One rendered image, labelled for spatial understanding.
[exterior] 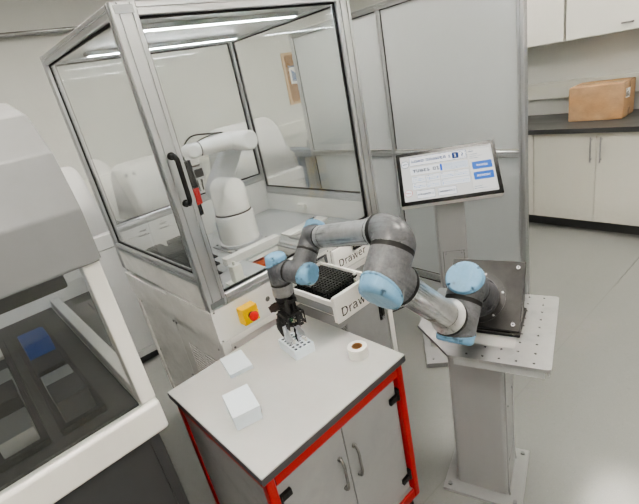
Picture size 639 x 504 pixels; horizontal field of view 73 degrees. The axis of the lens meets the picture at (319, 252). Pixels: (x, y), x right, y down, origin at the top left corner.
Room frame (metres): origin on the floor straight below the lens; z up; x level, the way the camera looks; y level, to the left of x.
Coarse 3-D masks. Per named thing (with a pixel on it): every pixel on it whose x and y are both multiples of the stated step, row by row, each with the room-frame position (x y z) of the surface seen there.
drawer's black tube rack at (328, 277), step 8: (320, 272) 1.72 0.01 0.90; (328, 272) 1.70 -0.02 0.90; (336, 272) 1.70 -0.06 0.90; (344, 272) 1.68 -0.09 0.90; (320, 280) 1.64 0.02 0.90; (328, 280) 1.63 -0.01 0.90; (336, 280) 1.62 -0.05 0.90; (352, 280) 1.63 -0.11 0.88; (296, 288) 1.67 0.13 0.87; (304, 288) 1.66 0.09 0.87; (312, 288) 1.58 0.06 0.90; (320, 288) 1.57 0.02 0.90; (328, 288) 1.57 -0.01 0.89; (344, 288) 1.59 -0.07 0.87; (320, 296) 1.56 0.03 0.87; (328, 296) 1.54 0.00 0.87
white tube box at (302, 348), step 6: (294, 336) 1.42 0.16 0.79; (282, 342) 1.39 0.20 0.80; (300, 342) 1.37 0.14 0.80; (306, 342) 1.36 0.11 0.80; (312, 342) 1.35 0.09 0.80; (282, 348) 1.40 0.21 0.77; (288, 348) 1.35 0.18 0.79; (294, 348) 1.34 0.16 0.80; (300, 348) 1.33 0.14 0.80; (306, 348) 1.34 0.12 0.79; (312, 348) 1.35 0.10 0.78; (294, 354) 1.32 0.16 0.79; (300, 354) 1.32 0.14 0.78; (306, 354) 1.34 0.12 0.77
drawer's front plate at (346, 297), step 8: (352, 288) 1.47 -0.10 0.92; (336, 296) 1.42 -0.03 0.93; (344, 296) 1.44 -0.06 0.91; (352, 296) 1.46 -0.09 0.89; (360, 296) 1.49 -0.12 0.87; (336, 304) 1.41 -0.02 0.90; (344, 304) 1.43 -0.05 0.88; (352, 304) 1.46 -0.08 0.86; (360, 304) 1.49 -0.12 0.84; (336, 312) 1.40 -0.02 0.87; (344, 312) 1.43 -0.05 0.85; (352, 312) 1.45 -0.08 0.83; (336, 320) 1.41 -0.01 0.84; (344, 320) 1.43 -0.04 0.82
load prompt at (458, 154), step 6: (456, 150) 2.30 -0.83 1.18; (462, 150) 2.29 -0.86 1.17; (420, 156) 2.34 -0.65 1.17; (426, 156) 2.33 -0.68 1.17; (432, 156) 2.32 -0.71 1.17; (438, 156) 2.31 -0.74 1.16; (444, 156) 2.30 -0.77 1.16; (450, 156) 2.29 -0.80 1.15; (456, 156) 2.28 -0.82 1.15; (462, 156) 2.27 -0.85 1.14; (414, 162) 2.33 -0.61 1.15; (420, 162) 2.32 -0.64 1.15; (426, 162) 2.31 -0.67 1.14; (432, 162) 2.30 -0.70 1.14
